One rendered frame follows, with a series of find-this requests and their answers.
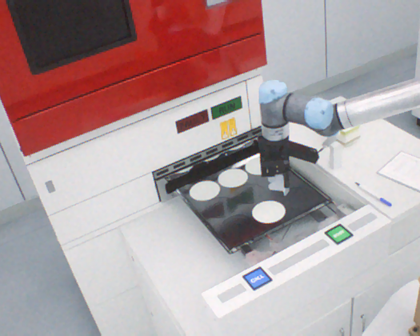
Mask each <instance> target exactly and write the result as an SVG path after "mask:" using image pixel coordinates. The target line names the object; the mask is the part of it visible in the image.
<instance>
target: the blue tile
mask: <svg viewBox="0 0 420 336"><path fill-rule="evenodd" d="M245 278H246V279H247V280H248V281H249V283H250V284H251V285H252V286H253V288H256V287H257V286H260V285H261V284H263V283H265V282H267V281H269V279H268V277H267V276H266V275H265V274H264V273H263V272H261V270H257V271H255V272H254V273H252V274H249V275H247V276H245Z"/></svg>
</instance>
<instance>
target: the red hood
mask: <svg viewBox="0 0 420 336"><path fill-rule="evenodd" d="M266 65H267V57H266V39H265V30H264V20H263V11H262V0H0V100H1V101H2V104H3V109H4V111H5V112H6V115H7V117H8V119H9V123H10V124H11V127H12V129H13V131H14V134H15V137H16V139H17V141H18V144H19V146H20V148H21V150H22V154H23V156H25V157H26V156H28V155H31V154H33V153H38V152H39V151H42V150H45V149H48V148H50V147H52V146H56V145H57V144H59V143H62V142H65V141H68V140H69V139H72V138H75V137H77V136H80V135H81V134H85V133H87V132H90V131H92V130H95V129H97V128H99V127H102V126H105V125H108V124H110V123H112V122H116V121H118V120H123V119H124V118H128V117H129V116H132V115H135V114H138V113H141V112H143V111H145V110H148V109H150V108H153V107H155V106H159V105H161V104H163V103H166V102H169V101H172V100H173V99H176V98H179V97H181V96H184V95H186V94H190V93H192V92H195V91H197V90H200V89H202V88H204V87H207V86H210V85H213V84H215V83H217V82H223V81H225V80H228V79H230V78H233V77H235V76H238V75H240V74H244V73H246V72H248V71H251V70H254V69H257V68H259V67H260V66H266Z"/></svg>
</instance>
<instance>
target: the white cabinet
mask: <svg viewBox="0 0 420 336"><path fill-rule="evenodd" d="M121 233H122V232H121ZM122 237H123V240H124V243H125V244H126V248H127V251H128V254H129V256H130V260H131V262H132V265H133V268H134V272H135V274H136V277H137V280H138V284H139V286H140V289H141V292H142V295H143V297H144V300H145V303H146V306H147V309H148V311H149V314H150V318H151V320H152V323H153V325H154V329H155V331H156V334H157V336H187V335H186V334H185V332H184V331H183V329H182V328H181V326H180V325H179V323H178V322H177V320H176V318H175V317H174V316H173V314H172V312H171V311H170V309H169V308H168V306H167V304H166V302H165V300H164V298H163V297H162V296H161V295H160V293H159V292H158V289H157V288H156V286H155V284H154V283H153V282H152V281H151V279H150V277H149V275H148V274H147V272H146V271H145V269H144V268H143V266H142V265H141V263H140V261H139V260H138V258H137V257H136V255H135V254H134V251H133V249H132V247H131V246H130V244H129V243H128V241H127V240H126V238H125V237H124V235H123V233H122ZM388 256H389V257H388V258H386V259H384V260H383V261H381V262H380V263H379V264H377V265H375V266H373V267H371V268H369V269H368V270H367V271H366V272H364V273H362V274H360V275H359V276H357V277H356V278H353V279H351V280H349V281H348V282H346V283H344V284H343V285H341V286H339V287H338V288H337V289H335V290H333V291H331V292H330V293H328V294H326V295H325V296H323V297H321V298H320V299H319V300H317V301H316V302H312V303H311V304H309V305H307V306H305V307H303V308H302V309H301V310H300V311H298V312H296V313H294V314H292V315H291V316H289V317H288V318H285V319H284V320H281V321H280V322H278V323H277V324H275V325H273V326H272V327H270V328H268V329H267V330H264V331H263V332H262V333H260V334H257V335H255V336H361V335H362V334H363V332H364V331H365V330H366V329H367V328H368V326H369V325H370V324H371V323H372V320H373V319H374V318H375V317H376V316H377V315H378V313H379V312H380V310H381V309H382V308H383V307H384V305H385V304H386V303H387V302H388V300H389V299H390V297H391V296H392V294H393V293H395V292H396V291H397V290H399V289H401V287H403V286H404V285H406V284H408V283H409V282H412V281H414V280H416V279H419V277H420V236H419V237H418V238H416V239H414V240H413V241H411V242H410V243H408V244H406V245H404V246H403V247H402V248H401V249H399V250H396V251H394V252H392V253H391V254H388Z"/></svg>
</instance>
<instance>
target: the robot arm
mask: <svg viewBox="0 0 420 336"><path fill-rule="evenodd" d="M258 102H259V104H260V112H261V120H262V134H258V146H259V154H260V165H261V173H262V177H266V176H269V177H268V180H269V182H271V183H270V184H269V185H268V188H269V189H270V190H280V191H283V192H284V195H287V194H288V192H289V191H290V177H289V172H290V160H289V156H291V157H294V158H298V159H301V160H303V161H307V162H311V163H313V164H315V163H316V162H317V160H318V159H319V155H318V151H317V149H316V148H313V147H311V146H307V145H303V144H301V143H298V142H292V141H289V140H290V122H292V123H296V124H299V125H303V126H305V127H307V128H309V129H311V130H312V131H314V132H315V133H316V134H319V135H321V136H323V137H328V138H330V137H333V136H335V135H336V134H338V133H339V132H340V130H344V129H347V128H350V127H356V126H360V125H362V124H366V123H368V122H372V121H375V120H379V119H380V118H385V117H388V116H393V115H396V114H400V113H403V112H406V111H408V110H412V109H415V108H420V77H418V78H415V79H410V80H407V81H404V82H401V83H399V84H396V85H393V86H387V87H384V88H382V89H380V90H376V91H374V92H371V93H368V94H362V95H359V96H357V97H354V98H351V99H348V100H345V101H342V102H339V103H334V104H332V103H331V102H330V101H327V100H325V99H322V98H316V97H311V96H306V95H303V94H295V93H292V92H288V91H287V88H286V84H285V83H284V82H283V81H279V80H271V81H267V82H264V83H263V84H261V85H260V87H259V100H258Z"/></svg>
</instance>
